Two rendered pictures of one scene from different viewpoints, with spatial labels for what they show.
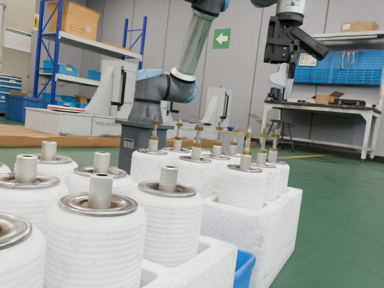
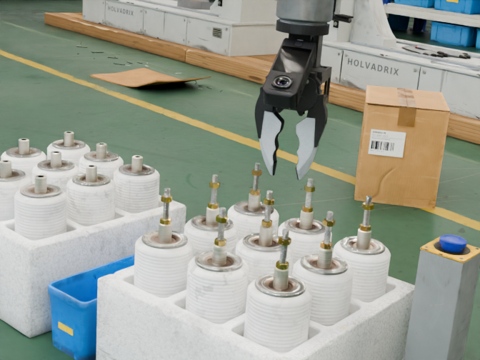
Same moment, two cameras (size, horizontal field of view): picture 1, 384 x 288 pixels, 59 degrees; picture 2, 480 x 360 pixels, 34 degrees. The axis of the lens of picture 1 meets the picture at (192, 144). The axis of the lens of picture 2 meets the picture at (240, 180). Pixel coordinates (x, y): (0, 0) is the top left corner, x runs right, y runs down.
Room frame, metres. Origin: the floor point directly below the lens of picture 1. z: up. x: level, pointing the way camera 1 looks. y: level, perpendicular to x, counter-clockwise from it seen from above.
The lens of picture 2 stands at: (1.06, -1.28, 0.74)
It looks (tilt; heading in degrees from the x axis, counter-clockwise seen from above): 17 degrees down; 101
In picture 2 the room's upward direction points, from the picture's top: 4 degrees clockwise
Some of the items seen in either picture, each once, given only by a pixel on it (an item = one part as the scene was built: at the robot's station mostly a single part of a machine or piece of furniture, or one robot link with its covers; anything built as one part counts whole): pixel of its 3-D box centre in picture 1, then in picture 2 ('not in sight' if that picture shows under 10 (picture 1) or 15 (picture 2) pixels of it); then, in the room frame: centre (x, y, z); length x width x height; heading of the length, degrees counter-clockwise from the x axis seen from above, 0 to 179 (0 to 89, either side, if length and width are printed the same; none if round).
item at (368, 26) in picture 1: (359, 29); not in sight; (5.33, -2.32, 1.96); 0.46 x 0.28 x 0.16; 49
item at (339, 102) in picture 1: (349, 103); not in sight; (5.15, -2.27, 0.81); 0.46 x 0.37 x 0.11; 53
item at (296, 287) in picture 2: (272, 162); (280, 286); (0.93, -0.22, 0.25); 0.08 x 0.08 x 0.01
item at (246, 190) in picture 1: (239, 210); (162, 290); (0.72, -0.12, 0.16); 0.10 x 0.10 x 0.18
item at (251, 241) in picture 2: (216, 157); (265, 243); (0.88, -0.07, 0.25); 0.08 x 0.08 x 0.01
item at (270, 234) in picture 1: (208, 218); (257, 329); (0.88, -0.07, 0.09); 0.39 x 0.39 x 0.18; 63
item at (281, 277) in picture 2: (272, 156); (281, 278); (0.93, -0.22, 0.26); 0.02 x 0.02 x 0.03
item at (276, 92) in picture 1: (275, 94); not in sight; (5.52, -1.23, 0.87); 0.41 x 0.17 x 0.25; 143
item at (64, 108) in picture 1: (66, 108); not in sight; (3.00, 1.13, 0.29); 0.30 x 0.30 x 0.06
